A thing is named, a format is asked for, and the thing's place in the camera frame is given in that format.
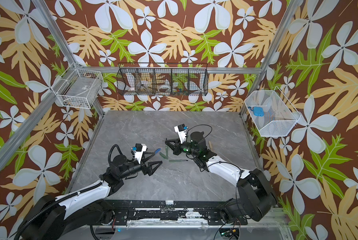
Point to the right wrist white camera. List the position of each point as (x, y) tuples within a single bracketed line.
[(181, 130)]

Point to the wrist white camera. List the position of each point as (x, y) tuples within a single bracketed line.
[(181, 130), (138, 151)]

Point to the black wire basket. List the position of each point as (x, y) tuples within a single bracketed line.
[(165, 79)]

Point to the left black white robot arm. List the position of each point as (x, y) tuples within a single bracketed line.
[(52, 217)]

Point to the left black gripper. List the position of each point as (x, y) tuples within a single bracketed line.
[(148, 170)]

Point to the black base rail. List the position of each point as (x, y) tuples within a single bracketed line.
[(124, 212)]

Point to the blue object in basket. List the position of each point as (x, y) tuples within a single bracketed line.
[(257, 111)]

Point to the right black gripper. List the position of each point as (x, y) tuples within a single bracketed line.
[(179, 147)]

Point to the white wire basket right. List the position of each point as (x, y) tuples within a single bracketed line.
[(280, 114)]

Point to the white wire basket left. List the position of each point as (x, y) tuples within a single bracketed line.
[(78, 87)]

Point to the white wire basket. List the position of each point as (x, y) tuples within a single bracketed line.
[(280, 114), (78, 87)]

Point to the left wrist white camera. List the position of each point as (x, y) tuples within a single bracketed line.
[(138, 151)]

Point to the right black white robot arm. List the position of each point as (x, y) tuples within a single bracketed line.
[(254, 196)]

